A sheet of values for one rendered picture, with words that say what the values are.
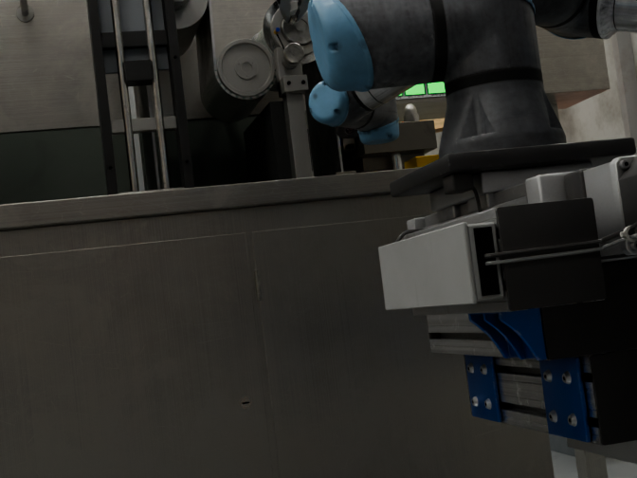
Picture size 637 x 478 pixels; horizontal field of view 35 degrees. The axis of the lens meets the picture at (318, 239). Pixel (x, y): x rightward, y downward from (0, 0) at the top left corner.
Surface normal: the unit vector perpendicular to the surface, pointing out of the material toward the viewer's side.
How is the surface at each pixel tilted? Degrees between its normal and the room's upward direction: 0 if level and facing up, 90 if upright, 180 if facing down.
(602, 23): 137
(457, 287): 90
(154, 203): 90
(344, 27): 88
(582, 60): 90
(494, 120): 72
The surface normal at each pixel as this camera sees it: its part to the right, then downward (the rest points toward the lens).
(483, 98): -0.39, -0.32
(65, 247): 0.23, -0.09
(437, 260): -0.97, 0.11
